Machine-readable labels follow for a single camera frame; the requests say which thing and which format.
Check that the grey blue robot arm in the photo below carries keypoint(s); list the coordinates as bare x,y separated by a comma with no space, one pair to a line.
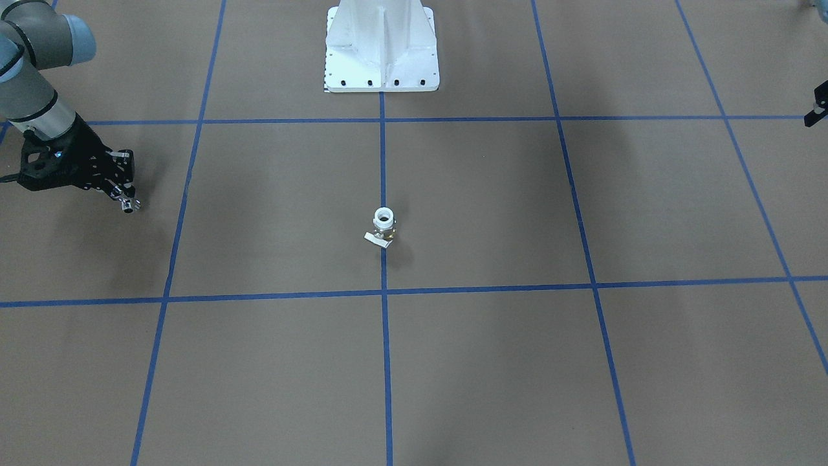
36,38

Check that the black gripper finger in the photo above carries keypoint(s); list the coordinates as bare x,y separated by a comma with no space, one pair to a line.
819,108

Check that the brown paper table mat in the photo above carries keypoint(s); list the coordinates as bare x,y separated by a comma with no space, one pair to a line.
610,245

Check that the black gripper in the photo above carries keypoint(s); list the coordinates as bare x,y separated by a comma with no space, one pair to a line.
82,155

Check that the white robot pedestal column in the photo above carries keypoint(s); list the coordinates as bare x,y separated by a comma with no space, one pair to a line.
381,47

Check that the small metal pipe fitting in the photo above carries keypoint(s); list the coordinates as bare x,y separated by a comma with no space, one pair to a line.
130,205

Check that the white brass PPR valve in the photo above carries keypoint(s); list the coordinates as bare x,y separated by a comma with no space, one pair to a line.
384,228

